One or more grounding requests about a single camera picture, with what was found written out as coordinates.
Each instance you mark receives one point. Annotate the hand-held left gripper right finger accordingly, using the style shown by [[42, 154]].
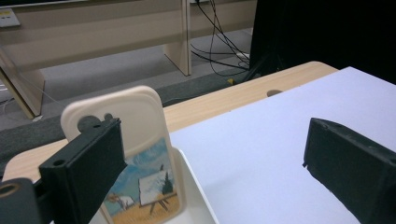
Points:
[[351, 161]]

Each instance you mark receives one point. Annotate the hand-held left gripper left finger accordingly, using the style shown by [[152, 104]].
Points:
[[84, 168]]

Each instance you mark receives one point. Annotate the beige painted phone case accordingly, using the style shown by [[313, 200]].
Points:
[[140, 118]]

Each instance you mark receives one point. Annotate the white plastic container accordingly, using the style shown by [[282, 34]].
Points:
[[193, 205]]

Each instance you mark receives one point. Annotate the black curtain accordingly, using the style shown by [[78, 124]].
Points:
[[327, 31]]

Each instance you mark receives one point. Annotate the beige desk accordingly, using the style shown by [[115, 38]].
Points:
[[230, 12], [93, 31]]

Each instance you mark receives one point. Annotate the white socket plate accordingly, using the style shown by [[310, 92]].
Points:
[[8, 18]]

